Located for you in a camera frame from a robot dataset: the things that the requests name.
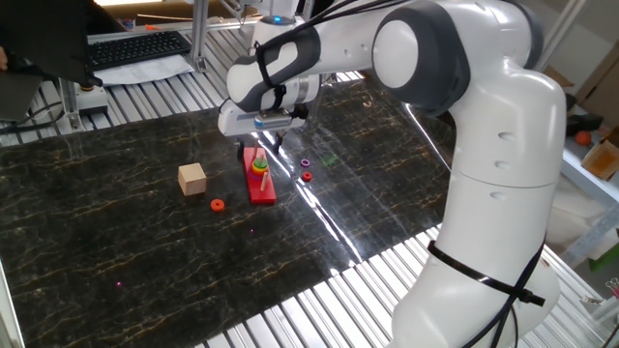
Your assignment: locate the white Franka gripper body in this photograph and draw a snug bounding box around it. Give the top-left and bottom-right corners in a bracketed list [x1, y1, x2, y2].
[217, 99, 310, 138]

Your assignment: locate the red Hanoi base with pegs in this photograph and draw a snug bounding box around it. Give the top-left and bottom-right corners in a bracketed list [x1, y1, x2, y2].
[241, 140, 278, 206]

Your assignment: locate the black marble pattern mat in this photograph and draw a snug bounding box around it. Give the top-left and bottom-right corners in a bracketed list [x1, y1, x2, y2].
[0, 76, 458, 348]

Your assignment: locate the black computer keyboard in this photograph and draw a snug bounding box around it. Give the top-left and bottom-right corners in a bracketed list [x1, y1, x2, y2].
[87, 30, 193, 73]

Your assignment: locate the silver gripper-mounted camera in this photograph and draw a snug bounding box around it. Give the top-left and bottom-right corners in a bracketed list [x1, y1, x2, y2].
[252, 110, 295, 131]

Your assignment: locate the white plastic bag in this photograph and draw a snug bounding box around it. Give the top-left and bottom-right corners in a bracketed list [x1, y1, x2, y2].
[545, 186, 610, 257]

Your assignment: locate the brown cardboard board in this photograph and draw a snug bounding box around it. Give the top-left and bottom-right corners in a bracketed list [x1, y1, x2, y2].
[96, 0, 262, 25]

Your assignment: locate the diagonal aluminium frame post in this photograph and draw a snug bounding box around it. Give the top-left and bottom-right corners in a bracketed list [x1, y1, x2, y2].
[534, 0, 581, 73]

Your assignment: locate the black computer monitor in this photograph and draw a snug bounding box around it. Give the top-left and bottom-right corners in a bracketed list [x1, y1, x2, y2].
[0, 0, 105, 88]

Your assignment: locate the upright aluminium profile post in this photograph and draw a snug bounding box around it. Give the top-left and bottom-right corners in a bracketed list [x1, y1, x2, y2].
[187, 0, 210, 73]

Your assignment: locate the grey monitor base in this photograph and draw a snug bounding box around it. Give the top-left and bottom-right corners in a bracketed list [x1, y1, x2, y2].
[0, 72, 44, 122]

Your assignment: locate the horizontal aluminium rail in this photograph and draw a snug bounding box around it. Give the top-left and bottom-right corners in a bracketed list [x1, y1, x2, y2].
[86, 17, 257, 45]

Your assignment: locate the aluminium monitor stand post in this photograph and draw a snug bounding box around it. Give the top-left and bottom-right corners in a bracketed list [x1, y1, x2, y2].
[60, 79, 83, 131]

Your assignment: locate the white emergency stop box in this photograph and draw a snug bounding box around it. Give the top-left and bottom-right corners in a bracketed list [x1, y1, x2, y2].
[74, 82, 110, 117]

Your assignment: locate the black camera cable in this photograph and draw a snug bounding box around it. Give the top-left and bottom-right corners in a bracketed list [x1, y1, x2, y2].
[253, 0, 547, 348]

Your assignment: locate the small cardboard box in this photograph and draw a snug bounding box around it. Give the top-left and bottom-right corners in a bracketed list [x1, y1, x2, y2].
[579, 126, 619, 183]

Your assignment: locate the plain wooden cube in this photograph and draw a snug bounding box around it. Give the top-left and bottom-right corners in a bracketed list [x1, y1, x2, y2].
[177, 162, 208, 197]

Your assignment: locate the white paper sheet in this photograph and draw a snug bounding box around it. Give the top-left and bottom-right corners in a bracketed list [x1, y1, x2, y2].
[94, 53, 195, 87]

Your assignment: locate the green plastic object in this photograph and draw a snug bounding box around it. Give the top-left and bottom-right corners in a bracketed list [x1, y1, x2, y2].
[588, 241, 619, 273]

